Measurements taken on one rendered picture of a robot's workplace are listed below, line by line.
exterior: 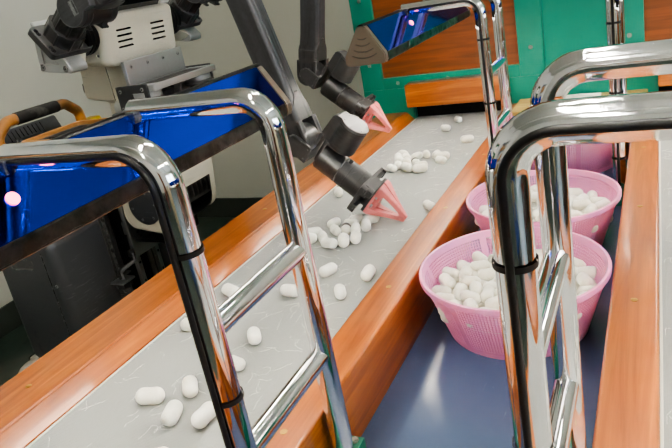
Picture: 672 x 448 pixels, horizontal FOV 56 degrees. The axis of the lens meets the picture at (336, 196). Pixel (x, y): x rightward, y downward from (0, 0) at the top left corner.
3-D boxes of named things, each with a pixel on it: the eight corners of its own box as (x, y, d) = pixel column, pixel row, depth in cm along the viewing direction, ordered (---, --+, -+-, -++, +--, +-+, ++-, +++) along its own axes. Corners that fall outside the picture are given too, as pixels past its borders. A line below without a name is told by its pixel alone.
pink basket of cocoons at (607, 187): (482, 283, 107) (476, 232, 104) (463, 223, 132) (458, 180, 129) (647, 262, 104) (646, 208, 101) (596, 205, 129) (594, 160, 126)
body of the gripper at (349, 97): (378, 97, 165) (355, 80, 166) (363, 107, 157) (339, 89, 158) (366, 116, 169) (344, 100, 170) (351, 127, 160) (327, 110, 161)
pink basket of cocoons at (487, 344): (403, 363, 90) (393, 304, 87) (453, 275, 112) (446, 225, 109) (608, 386, 78) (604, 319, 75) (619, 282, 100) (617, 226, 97)
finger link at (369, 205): (422, 197, 123) (384, 168, 125) (410, 211, 118) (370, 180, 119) (404, 221, 127) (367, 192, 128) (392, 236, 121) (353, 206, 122)
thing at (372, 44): (346, 67, 118) (339, 27, 115) (441, 20, 169) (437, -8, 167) (386, 62, 114) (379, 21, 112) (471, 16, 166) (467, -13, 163)
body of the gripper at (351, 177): (389, 171, 125) (360, 149, 126) (370, 190, 116) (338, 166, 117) (373, 195, 128) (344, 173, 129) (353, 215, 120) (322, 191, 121)
